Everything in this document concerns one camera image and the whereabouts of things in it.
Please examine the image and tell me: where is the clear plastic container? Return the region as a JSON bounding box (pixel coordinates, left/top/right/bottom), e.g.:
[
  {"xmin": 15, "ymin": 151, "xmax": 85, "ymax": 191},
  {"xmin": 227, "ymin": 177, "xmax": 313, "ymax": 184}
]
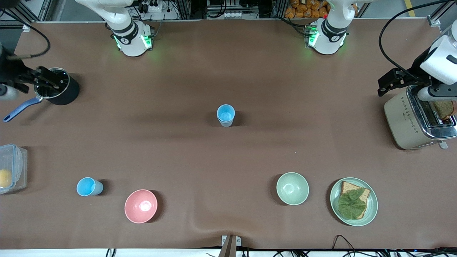
[{"xmin": 0, "ymin": 144, "xmax": 28, "ymax": 195}]

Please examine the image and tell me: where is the black looped cable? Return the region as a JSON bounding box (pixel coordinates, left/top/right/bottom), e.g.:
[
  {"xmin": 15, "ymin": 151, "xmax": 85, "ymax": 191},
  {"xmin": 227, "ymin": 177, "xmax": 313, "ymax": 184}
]
[{"xmin": 332, "ymin": 235, "xmax": 358, "ymax": 255}]

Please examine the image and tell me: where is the pale green bowl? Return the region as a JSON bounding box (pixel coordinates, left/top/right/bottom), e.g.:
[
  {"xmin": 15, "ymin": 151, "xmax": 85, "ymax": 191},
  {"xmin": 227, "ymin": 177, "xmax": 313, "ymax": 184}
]
[{"xmin": 276, "ymin": 172, "xmax": 310, "ymax": 206}]

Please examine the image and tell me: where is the beige chrome toaster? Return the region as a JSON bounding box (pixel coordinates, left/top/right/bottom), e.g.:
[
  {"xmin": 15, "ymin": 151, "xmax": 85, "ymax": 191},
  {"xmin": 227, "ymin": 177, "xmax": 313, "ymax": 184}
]
[{"xmin": 384, "ymin": 86, "xmax": 457, "ymax": 150}]

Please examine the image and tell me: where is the brown bread slice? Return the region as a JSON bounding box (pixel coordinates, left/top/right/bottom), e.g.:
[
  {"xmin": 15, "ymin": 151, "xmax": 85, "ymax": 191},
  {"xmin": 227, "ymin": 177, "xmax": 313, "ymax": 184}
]
[{"xmin": 338, "ymin": 181, "xmax": 371, "ymax": 219}]

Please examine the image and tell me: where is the grey metal camera bracket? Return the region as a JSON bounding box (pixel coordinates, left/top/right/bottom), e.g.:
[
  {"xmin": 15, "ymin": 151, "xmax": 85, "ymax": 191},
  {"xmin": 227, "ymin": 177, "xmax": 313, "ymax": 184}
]
[{"xmin": 219, "ymin": 235, "xmax": 242, "ymax": 257}]

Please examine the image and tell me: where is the yellow round fruit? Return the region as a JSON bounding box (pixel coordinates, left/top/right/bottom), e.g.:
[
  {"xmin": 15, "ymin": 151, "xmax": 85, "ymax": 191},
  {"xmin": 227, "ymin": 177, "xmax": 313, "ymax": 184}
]
[{"xmin": 0, "ymin": 169, "xmax": 12, "ymax": 189}]

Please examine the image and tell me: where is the black pot with blue handle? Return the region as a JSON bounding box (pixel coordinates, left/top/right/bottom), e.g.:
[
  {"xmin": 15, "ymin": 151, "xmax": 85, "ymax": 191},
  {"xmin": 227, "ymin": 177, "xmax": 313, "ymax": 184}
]
[{"xmin": 3, "ymin": 67, "xmax": 80, "ymax": 123}]

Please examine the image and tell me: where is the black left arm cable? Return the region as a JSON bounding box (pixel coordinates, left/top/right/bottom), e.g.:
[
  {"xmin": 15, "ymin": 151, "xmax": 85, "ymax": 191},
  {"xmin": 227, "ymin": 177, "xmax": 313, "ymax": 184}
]
[{"xmin": 378, "ymin": 0, "xmax": 457, "ymax": 74}]

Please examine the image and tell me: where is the green lettuce leaf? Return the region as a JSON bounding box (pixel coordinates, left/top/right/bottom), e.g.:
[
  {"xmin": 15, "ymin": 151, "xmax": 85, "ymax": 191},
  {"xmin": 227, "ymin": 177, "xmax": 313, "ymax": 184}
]
[{"xmin": 338, "ymin": 188, "xmax": 368, "ymax": 220}]

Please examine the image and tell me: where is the orange snack bag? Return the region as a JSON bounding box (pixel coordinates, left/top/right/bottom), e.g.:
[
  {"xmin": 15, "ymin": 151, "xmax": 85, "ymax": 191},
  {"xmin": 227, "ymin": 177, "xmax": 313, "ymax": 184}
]
[{"xmin": 285, "ymin": 0, "xmax": 331, "ymax": 19}]

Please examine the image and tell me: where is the pink bowl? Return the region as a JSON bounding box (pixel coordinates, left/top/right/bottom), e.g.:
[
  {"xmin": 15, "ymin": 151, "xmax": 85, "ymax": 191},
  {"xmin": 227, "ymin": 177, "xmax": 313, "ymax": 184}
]
[{"xmin": 124, "ymin": 189, "xmax": 158, "ymax": 224}]

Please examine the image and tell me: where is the white power strip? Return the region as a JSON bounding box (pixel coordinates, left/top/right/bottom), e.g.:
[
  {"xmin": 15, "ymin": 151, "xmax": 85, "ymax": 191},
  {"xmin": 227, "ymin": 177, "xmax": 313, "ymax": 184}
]
[{"xmin": 142, "ymin": 0, "xmax": 165, "ymax": 13}]

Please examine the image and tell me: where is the brown toast slice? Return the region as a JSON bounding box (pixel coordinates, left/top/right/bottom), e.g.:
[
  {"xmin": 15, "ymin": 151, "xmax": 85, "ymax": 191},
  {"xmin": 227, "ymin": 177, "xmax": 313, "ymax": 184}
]
[{"xmin": 432, "ymin": 101, "xmax": 457, "ymax": 120}]

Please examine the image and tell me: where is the pale green plate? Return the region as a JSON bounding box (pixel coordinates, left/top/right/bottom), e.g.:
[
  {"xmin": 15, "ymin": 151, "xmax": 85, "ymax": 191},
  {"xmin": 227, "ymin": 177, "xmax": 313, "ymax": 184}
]
[{"xmin": 330, "ymin": 177, "xmax": 378, "ymax": 227}]

